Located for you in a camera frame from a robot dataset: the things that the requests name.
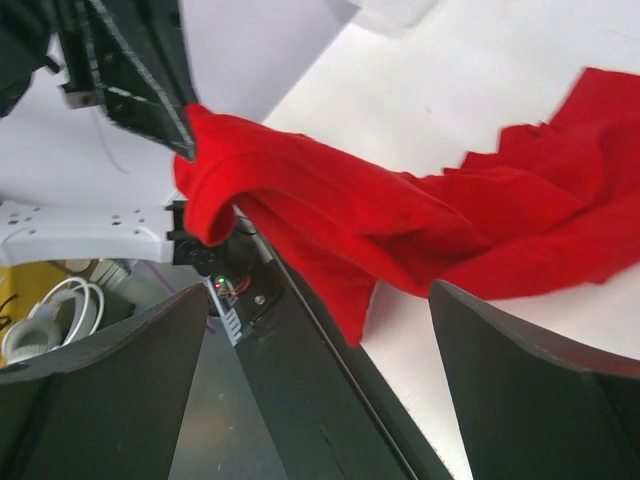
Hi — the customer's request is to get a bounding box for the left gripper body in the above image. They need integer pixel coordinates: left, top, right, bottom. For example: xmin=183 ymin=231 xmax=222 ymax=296
xmin=1 ymin=1 xmax=98 ymax=117

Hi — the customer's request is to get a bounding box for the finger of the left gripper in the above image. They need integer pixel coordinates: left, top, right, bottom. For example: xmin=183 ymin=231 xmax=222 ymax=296
xmin=89 ymin=1 xmax=196 ymax=160

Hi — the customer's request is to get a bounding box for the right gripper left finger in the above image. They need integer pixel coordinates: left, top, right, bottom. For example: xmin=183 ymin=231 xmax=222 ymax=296
xmin=1 ymin=284 xmax=208 ymax=479

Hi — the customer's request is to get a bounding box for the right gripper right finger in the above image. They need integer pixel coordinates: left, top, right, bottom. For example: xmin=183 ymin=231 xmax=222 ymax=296
xmin=429 ymin=281 xmax=639 ymax=479

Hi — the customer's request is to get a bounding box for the red t-shirt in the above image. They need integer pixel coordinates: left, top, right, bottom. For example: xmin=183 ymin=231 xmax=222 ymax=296
xmin=174 ymin=68 xmax=639 ymax=346

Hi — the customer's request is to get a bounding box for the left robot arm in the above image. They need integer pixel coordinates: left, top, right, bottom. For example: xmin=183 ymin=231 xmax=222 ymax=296
xmin=1 ymin=1 xmax=197 ymax=266

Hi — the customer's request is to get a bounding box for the left cable duct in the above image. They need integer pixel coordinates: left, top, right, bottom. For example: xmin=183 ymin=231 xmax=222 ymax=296
xmin=204 ymin=276 xmax=252 ymax=347

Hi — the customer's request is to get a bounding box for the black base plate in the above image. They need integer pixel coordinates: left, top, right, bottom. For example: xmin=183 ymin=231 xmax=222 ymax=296
xmin=171 ymin=235 xmax=449 ymax=479

